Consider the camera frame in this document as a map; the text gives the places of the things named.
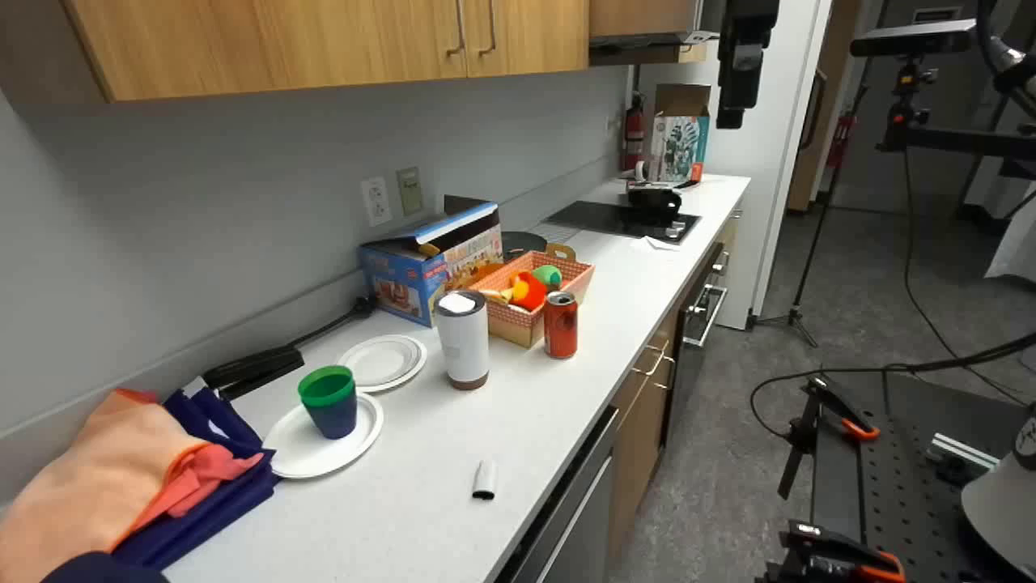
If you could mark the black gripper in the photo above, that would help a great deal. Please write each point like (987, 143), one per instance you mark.
(750, 34)

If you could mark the narrow wooden cabinet door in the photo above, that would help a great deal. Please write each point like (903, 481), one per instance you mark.
(539, 34)

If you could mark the grey round robot base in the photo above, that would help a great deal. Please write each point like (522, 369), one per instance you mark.
(1004, 506)

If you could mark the brown wooden room door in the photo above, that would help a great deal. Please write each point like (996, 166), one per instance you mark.
(825, 108)

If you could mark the wooden cabinet above hood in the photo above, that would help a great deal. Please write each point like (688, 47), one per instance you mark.
(645, 16)

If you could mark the wooden lower cabinet door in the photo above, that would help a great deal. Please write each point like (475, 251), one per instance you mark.
(642, 433)

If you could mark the wide wooden cabinet door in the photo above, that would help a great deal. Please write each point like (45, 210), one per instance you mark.
(215, 43)

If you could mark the brown cardboard box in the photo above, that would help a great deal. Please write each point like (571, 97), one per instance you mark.
(681, 97)

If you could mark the colourful printed carton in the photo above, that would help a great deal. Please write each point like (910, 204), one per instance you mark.
(681, 146)

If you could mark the black range hood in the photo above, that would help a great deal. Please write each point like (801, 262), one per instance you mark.
(650, 47)

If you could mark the red fire extinguisher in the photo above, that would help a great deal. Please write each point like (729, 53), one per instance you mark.
(634, 131)

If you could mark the black cooking pot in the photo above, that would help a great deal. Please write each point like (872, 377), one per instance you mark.
(652, 203)

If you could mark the black glass cooktop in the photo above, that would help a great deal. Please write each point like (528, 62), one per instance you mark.
(595, 218)

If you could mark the dark horizontal beam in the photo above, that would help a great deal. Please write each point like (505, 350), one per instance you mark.
(959, 141)

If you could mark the black built-in oven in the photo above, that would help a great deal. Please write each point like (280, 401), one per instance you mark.
(698, 335)

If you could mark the black round bowl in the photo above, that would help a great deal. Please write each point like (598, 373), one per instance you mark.
(522, 244)

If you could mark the green toy ball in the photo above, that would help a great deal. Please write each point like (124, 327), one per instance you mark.
(549, 277)

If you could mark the red toy food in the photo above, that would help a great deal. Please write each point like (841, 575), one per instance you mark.
(533, 297)

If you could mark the red drink can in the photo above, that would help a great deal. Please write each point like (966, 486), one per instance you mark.
(562, 327)

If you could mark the orange toy food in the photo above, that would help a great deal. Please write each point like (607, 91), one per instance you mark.
(512, 291)

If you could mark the orange wooden bin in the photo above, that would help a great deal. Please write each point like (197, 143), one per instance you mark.
(519, 320)

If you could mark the white fabric cover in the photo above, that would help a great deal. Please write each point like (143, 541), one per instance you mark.
(1021, 254)

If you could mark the white cylindrical tumbler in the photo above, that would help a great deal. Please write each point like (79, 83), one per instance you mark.
(461, 340)

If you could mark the blue toy food box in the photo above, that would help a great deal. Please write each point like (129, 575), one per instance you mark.
(414, 277)

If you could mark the black perforated robot table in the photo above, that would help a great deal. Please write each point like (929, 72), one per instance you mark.
(909, 496)

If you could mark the small white plate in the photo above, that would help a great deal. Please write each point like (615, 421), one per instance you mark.
(385, 362)

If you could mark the steel dishwasher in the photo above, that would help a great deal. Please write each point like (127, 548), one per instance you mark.
(571, 521)

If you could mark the small black white marker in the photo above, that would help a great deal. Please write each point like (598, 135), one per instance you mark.
(484, 481)

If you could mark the green and blue cup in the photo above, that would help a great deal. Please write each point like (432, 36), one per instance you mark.
(329, 406)

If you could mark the large white plate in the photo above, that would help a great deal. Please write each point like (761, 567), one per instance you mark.
(313, 455)

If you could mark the black power adapter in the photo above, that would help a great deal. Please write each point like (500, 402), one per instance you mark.
(253, 369)

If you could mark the salmon red cloth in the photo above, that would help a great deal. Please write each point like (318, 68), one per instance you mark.
(205, 472)

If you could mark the navy blue cloth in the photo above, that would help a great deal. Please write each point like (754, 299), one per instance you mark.
(210, 522)

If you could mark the orange cloth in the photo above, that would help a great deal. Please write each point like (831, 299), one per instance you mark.
(84, 486)

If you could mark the dark navy fabric item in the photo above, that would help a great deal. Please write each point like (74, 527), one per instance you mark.
(102, 567)

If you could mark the black camera tripod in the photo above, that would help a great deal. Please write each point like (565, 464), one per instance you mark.
(903, 85)

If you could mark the black stereo camera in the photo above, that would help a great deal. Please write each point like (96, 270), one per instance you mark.
(910, 36)

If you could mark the beige wall switch plate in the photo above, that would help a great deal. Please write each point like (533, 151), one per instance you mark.
(408, 193)

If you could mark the white wall power outlet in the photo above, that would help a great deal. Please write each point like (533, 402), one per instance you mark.
(378, 203)

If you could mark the silver metal bracket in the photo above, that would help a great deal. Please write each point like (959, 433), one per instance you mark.
(959, 447)

